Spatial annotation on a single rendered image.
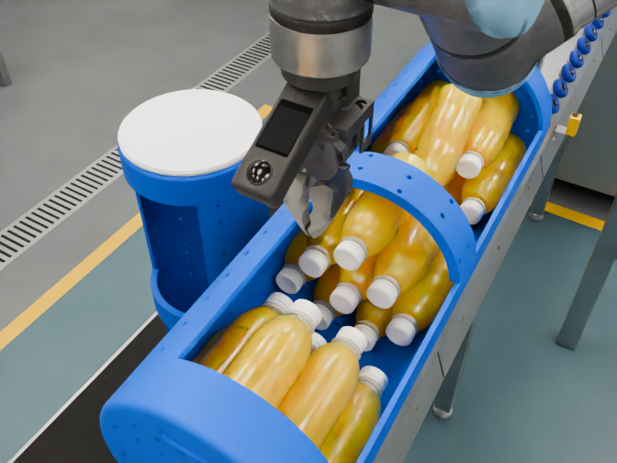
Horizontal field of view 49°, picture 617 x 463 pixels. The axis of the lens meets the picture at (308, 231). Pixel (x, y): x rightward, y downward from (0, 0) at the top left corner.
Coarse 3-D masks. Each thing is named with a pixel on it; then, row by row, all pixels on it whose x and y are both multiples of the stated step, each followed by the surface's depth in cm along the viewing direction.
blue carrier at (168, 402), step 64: (384, 128) 128; (512, 128) 127; (384, 192) 89; (512, 192) 108; (256, 256) 82; (448, 256) 90; (192, 320) 76; (128, 384) 72; (192, 384) 67; (128, 448) 76; (192, 448) 67; (256, 448) 64
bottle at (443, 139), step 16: (448, 96) 111; (464, 96) 110; (432, 112) 112; (448, 112) 109; (464, 112) 110; (432, 128) 109; (448, 128) 108; (464, 128) 109; (432, 144) 108; (448, 144) 108; (464, 144) 110; (432, 160) 107; (448, 160) 108; (432, 176) 107; (448, 176) 108
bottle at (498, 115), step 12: (504, 96) 120; (516, 96) 122; (492, 108) 117; (504, 108) 118; (516, 108) 121; (480, 120) 115; (492, 120) 115; (504, 120) 116; (480, 132) 113; (492, 132) 113; (504, 132) 116; (468, 144) 112; (480, 144) 112; (492, 144) 112; (480, 156) 111; (492, 156) 113
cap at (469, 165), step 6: (462, 156) 111; (468, 156) 110; (474, 156) 111; (462, 162) 111; (468, 162) 110; (474, 162) 110; (480, 162) 111; (456, 168) 112; (462, 168) 112; (468, 168) 111; (474, 168) 110; (480, 168) 111; (462, 174) 112; (468, 174) 112; (474, 174) 111
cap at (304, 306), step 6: (300, 300) 82; (306, 300) 82; (294, 306) 82; (300, 306) 81; (306, 306) 81; (312, 306) 81; (306, 312) 81; (312, 312) 81; (318, 312) 82; (312, 318) 81; (318, 318) 82
